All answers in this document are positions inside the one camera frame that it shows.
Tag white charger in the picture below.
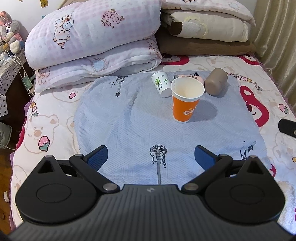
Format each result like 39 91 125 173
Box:
0 51 15 63

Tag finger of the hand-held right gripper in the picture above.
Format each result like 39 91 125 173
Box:
278 119 296 139

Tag pink cup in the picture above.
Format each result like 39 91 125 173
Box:
177 74 204 86

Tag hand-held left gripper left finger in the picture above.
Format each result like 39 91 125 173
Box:
31 145 121 193

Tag cream and brown blanket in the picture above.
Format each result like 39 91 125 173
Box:
162 10 249 42

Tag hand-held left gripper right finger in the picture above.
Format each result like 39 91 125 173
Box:
181 145 266 194

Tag orange paper cup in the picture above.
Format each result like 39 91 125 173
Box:
171 77 205 123

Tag beige curtain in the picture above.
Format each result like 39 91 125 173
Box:
251 0 296 102

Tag brown pillow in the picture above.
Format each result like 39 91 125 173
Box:
157 29 257 56

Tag folded pink checked quilt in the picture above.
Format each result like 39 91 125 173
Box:
24 0 163 93

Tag green face mask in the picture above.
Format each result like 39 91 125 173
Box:
22 75 34 90

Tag patterned nightstand cover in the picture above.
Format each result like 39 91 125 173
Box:
0 47 28 96

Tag brown cup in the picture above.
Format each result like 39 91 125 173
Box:
205 68 228 96

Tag grey rabbit plush toy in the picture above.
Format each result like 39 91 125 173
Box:
0 11 24 54

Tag bear-print bed sheet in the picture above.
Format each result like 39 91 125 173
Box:
9 54 296 232

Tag white cable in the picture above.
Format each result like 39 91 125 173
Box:
9 54 34 93

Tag blue guitar-print cloth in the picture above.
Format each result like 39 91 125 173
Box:
73 70 274 186

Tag white cup with green print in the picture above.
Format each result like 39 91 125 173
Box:
151 71 173 98

